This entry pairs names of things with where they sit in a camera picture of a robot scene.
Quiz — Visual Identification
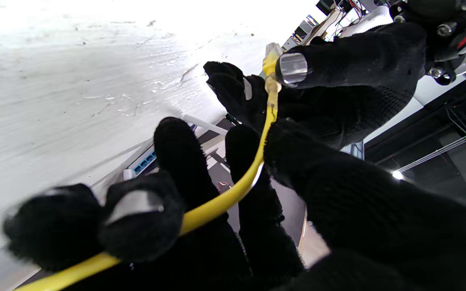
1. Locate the left black gloved robot hand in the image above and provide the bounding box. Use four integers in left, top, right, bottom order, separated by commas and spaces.
203, 22, 428, 150

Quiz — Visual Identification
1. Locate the right black gloved robot hand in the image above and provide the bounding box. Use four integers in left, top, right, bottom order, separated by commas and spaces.
2, 116, 466, 291

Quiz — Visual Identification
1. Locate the yellow Ethernet cable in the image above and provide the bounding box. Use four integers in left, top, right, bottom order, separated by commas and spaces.
15, 42, 284, 291

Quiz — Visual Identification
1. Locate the dark router with white antennas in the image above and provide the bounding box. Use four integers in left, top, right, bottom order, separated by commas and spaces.
123, 114, 228, 181

